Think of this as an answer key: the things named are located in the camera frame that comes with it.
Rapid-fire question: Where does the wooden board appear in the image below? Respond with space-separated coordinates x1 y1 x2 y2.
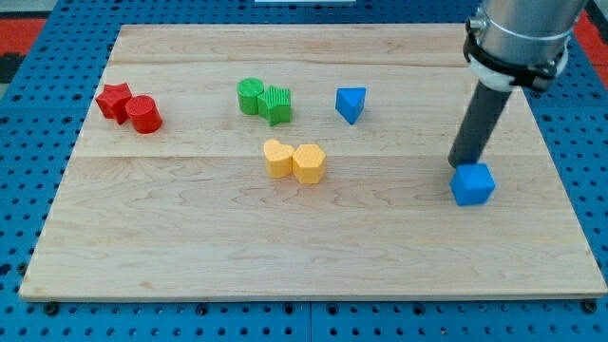
20 24 607 302

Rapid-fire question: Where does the green cylinder block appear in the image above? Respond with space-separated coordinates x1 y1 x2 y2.
237 78 265 115

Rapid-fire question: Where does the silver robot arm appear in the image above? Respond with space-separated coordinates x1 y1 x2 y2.
447 0 587 168

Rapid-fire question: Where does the yellow hexagon block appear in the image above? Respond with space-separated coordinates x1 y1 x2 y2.
293 144 327 184

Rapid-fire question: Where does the red star block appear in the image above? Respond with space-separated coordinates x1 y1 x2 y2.
95 83 132 125

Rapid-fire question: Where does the green star block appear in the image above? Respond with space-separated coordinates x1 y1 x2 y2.
256 85 292 126

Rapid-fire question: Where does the yellow heart block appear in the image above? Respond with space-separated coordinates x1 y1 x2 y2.
263 139 295 179

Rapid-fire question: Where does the red cylinder block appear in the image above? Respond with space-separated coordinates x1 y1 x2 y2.
125 95 162 134

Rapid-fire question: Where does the blue cube block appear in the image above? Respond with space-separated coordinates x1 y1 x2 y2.
450 163 496 206

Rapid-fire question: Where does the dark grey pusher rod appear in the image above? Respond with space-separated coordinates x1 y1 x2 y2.
447 82 511 168

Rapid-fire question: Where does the blue triangle block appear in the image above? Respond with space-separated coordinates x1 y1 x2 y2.
334 87 367 124

